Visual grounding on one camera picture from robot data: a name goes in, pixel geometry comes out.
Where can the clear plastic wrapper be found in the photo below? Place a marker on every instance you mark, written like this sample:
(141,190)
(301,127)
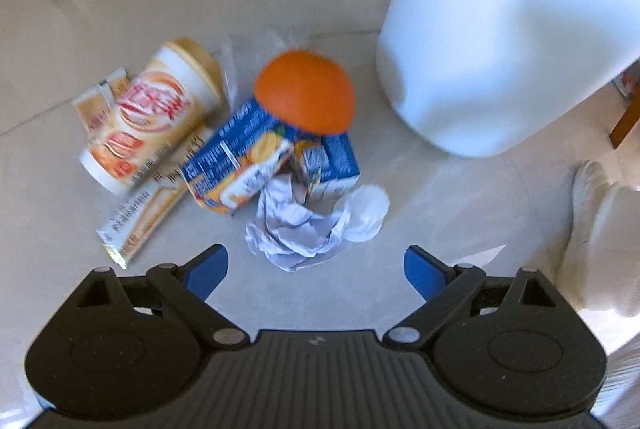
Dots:
(240,59)

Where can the white plastic trash bin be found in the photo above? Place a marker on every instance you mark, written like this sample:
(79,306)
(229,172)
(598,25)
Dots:
(500,34)

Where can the beige milk tea cup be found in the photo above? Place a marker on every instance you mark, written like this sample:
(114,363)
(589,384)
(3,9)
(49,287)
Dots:
(150,119)

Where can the white plastic cap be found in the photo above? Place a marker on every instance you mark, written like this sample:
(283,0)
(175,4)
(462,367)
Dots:
(367,211)

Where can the wooden chair leg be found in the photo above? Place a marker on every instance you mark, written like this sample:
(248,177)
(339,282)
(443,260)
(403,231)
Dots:
(627,121)

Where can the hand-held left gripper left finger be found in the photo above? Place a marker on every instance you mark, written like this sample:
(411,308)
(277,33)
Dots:
(207,270)

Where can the orange peel half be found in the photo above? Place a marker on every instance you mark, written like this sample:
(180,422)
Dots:
(305,91)

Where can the blue juice carton orange print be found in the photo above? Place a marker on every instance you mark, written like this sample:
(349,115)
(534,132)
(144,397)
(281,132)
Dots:
(225,156)

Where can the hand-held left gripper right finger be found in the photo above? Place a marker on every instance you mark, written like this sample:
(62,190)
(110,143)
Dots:
(421,270)

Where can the small blue juice carton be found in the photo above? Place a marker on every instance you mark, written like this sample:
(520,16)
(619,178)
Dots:
(340,159)

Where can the white cloth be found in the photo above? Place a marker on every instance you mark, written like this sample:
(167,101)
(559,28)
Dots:
(600,234)

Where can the long beige snack packet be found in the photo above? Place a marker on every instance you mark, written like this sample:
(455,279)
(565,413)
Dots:
(140,214)

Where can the white paper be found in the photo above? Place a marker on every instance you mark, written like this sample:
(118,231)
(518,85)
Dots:
(292,229)

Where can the beige sachet packet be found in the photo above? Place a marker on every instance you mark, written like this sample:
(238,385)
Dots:
(95,106)

